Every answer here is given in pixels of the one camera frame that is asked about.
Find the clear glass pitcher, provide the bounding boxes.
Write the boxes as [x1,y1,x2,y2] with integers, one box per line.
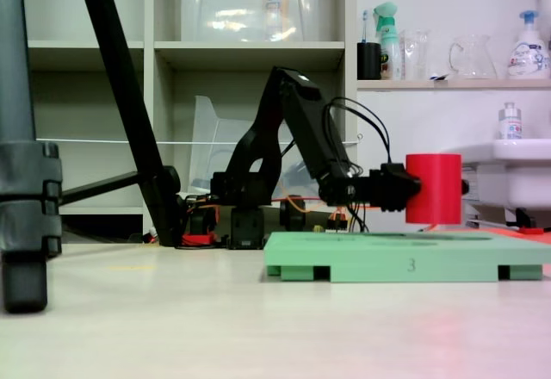
[449,34,498,81]

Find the beige shelf unit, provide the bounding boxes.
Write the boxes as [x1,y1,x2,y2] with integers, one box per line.
[21,0,358,225]

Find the orange packet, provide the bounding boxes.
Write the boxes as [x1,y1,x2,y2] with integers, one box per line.
[261,0,290,40]

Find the white foam soap bottle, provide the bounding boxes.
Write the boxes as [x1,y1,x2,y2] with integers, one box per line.
[506,9,551,80]

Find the green spray bottle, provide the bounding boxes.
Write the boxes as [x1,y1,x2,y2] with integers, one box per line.
[373,2,404,81]

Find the clear plastic file tray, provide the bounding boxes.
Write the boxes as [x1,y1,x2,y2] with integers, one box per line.
[189,94,336,202]

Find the thick dark grey tripod leg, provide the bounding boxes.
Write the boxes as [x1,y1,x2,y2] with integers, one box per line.
[0,0,64,314]

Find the clear measuring cup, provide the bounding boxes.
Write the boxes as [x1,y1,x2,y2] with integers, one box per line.
[402,28,432,81]

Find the white sink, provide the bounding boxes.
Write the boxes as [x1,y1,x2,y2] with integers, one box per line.
[438,138,551,226]

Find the clear hand sanitizer bottle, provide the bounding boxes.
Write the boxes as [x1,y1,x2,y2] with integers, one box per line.
[498,102,523,141]

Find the red cylinder block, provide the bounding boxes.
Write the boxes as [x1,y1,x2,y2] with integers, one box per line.
[405,153,463,227]

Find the long black tripod leg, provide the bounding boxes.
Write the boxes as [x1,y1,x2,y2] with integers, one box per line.
[73,0,183,247]

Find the green shape sorter board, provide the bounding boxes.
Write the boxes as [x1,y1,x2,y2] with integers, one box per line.
[263,231,551,284]

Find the black cup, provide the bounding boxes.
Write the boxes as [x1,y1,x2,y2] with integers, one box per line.
[356,41,383,81]

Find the clear plastic storage box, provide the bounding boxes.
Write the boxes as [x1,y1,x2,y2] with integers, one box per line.
[178,0,322,43]

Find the black wire loops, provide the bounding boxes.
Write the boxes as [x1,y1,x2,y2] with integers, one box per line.
[322,96,393,169]

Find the thin black tripod brace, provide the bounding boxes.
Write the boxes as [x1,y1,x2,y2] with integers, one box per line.
[59,171,141,206]

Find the black round knob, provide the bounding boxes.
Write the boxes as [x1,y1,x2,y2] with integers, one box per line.
[279,196,307,232]

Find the thin white string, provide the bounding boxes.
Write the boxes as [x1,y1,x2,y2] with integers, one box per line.
[36,133,363,146]

